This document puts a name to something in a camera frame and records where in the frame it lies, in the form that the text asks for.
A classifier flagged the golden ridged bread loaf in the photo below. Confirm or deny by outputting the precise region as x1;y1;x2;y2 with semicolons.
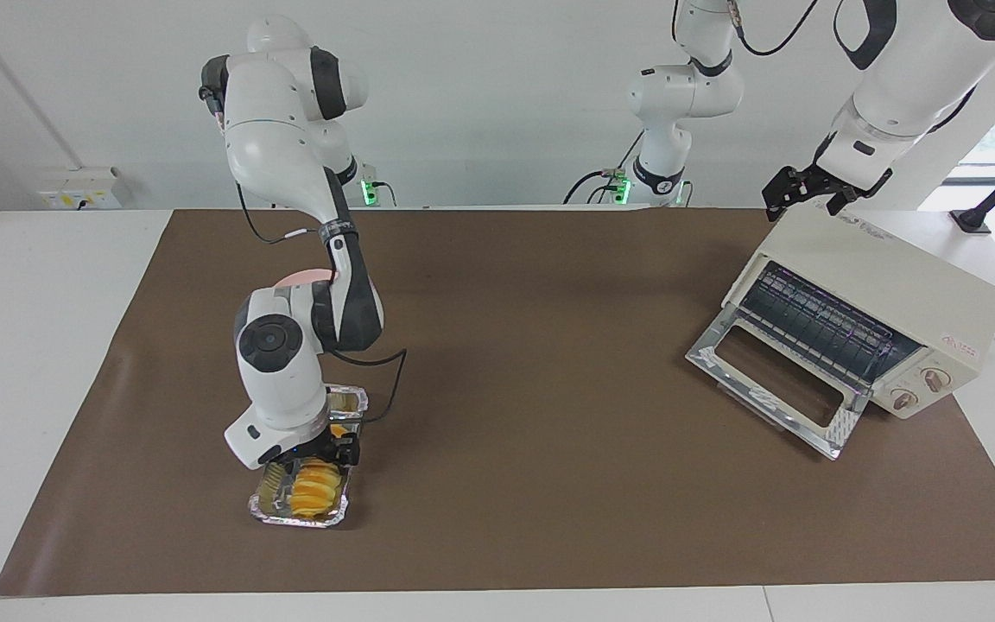
290;423;348;519

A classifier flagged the silver aluminium foil tray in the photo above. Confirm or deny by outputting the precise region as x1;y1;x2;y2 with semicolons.
247;384;371;528

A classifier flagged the cream toaster oven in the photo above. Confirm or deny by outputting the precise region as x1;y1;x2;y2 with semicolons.
722;206;995;421

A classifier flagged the glass oven door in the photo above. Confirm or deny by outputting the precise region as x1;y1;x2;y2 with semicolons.
686;304;874;460

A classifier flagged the brown table mat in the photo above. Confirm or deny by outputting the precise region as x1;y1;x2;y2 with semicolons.
0;207;995;597

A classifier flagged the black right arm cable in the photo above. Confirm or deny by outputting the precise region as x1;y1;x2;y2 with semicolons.
234;181;409;424

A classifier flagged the metal oven wire rack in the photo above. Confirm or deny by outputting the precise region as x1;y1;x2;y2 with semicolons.
739;262;922;390

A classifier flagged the black left arm base cable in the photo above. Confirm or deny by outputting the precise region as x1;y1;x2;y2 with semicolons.
562;130;647;206

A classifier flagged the white wall socket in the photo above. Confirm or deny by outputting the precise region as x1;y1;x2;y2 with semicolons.
38;168;123;210

